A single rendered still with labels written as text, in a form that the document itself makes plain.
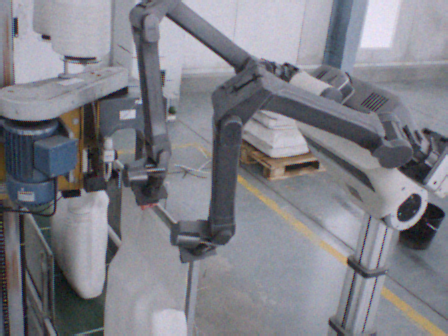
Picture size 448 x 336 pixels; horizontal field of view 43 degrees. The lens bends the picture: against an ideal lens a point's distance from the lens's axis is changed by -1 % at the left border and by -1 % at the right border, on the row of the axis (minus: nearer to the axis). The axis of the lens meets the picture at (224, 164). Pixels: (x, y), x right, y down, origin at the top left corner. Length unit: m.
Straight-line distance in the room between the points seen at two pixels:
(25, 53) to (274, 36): 3.53
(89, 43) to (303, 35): 6.04
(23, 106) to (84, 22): 0.28
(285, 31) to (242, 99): 6.31
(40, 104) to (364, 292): 1.15
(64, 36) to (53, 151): 0.31
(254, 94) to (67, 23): 0.73
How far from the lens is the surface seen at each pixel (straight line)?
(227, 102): 1.10
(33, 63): 4.73
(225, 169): 1.23
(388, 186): 1.55
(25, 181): 1.75
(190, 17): 1.60
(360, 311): 2.00
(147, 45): 1.56
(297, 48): 7.55
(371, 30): 8.32
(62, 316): 2.50
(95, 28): 1.65
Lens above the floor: 1.93
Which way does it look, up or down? 23 degrees down
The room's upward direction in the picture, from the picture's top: 7 degrees clockwise
